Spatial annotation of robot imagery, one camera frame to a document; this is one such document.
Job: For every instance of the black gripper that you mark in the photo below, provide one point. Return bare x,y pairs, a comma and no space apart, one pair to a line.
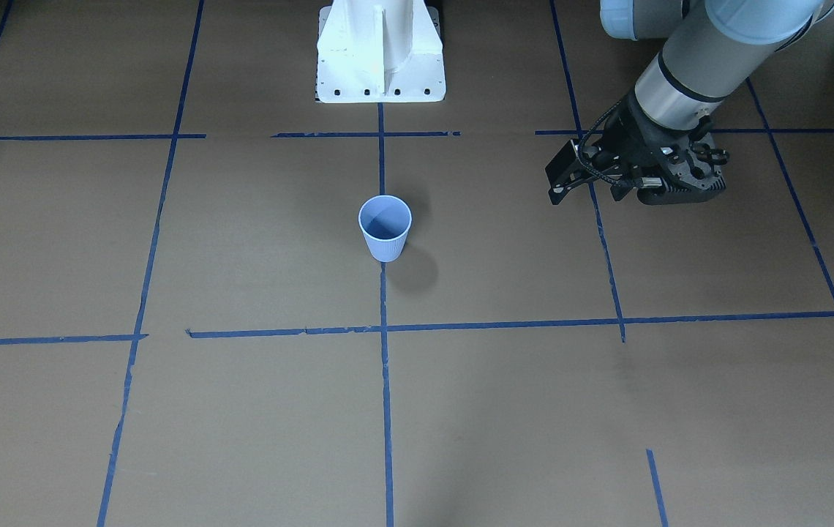
630,137

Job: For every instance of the blue paper cup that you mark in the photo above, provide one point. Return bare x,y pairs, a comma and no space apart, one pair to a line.
385,221

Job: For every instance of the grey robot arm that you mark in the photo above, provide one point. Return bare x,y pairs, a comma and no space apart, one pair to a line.
710,48

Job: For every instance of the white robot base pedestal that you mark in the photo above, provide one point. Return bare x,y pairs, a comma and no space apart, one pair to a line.
380,52

